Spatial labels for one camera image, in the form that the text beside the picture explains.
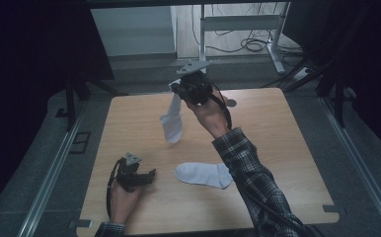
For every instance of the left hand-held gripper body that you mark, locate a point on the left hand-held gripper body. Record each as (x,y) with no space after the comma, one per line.
(129,176)

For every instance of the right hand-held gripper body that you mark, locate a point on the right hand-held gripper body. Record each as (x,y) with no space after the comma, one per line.
(195,89)

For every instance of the white sock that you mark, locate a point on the white sock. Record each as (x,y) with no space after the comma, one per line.
(201,174)
(172,125)

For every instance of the person's left hand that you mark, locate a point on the person's left hand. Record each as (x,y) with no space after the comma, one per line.
(121,205)

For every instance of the person's right hand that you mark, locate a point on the person's right hand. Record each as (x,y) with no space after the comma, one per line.
(211,117)

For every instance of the black round table grommet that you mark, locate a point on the black round table grommet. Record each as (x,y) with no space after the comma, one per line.
(233,103)

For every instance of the white cabinet panel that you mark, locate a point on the white cabinet panel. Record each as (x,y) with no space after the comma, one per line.
(132,31)

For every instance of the black metal stand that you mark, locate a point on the black metal stand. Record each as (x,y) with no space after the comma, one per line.
(70,108)

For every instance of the white power strip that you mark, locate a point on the white power strip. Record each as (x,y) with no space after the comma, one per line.
(301,74)

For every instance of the black tripod stand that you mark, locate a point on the black tripod stand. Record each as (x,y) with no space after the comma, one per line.
(339,105)

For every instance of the white metal desk frame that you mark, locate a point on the white metal desk frame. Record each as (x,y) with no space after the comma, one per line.
(241,23)

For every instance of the aluminium floor rail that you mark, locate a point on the aluminium floor rail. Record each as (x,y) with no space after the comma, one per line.
(48,184)
(359,164)

